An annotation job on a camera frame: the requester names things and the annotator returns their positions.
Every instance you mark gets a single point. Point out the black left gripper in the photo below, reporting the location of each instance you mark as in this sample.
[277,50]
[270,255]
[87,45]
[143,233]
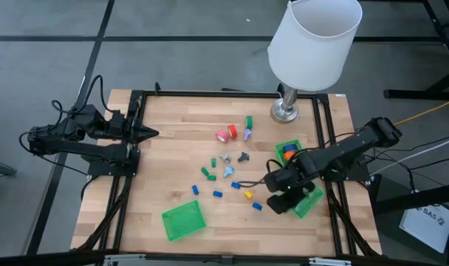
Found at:
[125,129]

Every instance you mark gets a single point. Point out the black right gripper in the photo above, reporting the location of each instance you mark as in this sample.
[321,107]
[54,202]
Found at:
[287,181]

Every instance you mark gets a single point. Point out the small yellow stapler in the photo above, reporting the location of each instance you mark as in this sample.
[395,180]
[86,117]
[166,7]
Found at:
[248,194]

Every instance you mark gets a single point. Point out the silver stapler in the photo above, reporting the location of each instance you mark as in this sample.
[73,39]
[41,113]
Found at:
[229,171]

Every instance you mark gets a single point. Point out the grey stapler remover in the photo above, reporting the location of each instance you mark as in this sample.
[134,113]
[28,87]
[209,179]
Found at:
[225,158]

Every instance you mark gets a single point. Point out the green tape roll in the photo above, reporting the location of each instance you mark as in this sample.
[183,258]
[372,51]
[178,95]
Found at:
[250,122]

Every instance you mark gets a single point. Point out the red tape roll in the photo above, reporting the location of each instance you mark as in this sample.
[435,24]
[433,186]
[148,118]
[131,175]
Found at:
[235,132]

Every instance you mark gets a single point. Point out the small green stapler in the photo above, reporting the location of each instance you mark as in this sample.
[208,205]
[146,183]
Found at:
[213,163]
[204,171]
[211,177]

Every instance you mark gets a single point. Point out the green plastic basket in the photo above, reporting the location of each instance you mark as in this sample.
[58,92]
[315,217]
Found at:
[184,221]
[309,205]
[279,150]

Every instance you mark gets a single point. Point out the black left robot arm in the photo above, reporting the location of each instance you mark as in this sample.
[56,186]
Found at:
[99,149]

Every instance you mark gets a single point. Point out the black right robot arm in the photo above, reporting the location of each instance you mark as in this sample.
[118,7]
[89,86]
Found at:
[342,151]

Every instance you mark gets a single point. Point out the blue tape roll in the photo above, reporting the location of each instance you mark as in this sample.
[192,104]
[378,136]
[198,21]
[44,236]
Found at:
[289,147]

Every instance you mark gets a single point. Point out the small white label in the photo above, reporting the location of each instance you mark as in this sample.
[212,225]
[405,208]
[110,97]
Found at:
[340,95]

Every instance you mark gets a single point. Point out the white shade silver table lamp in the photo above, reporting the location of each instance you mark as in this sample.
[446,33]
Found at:
[313,44]

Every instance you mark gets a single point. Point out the white paper box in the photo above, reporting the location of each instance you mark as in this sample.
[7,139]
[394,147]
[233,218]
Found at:
[427,225]

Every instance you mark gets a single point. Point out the black rig crossbar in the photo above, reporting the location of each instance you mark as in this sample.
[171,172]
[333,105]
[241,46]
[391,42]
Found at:
[43,258]

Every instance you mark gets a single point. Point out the silver metal bracket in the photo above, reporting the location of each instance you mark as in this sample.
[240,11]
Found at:
[125,260]
[329,262]

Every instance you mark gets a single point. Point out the black aluminium table frame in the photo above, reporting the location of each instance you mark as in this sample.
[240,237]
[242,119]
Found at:
[228,94]

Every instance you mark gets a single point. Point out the black desk frame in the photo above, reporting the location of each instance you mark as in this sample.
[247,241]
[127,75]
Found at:
[413,199]
[413,95]

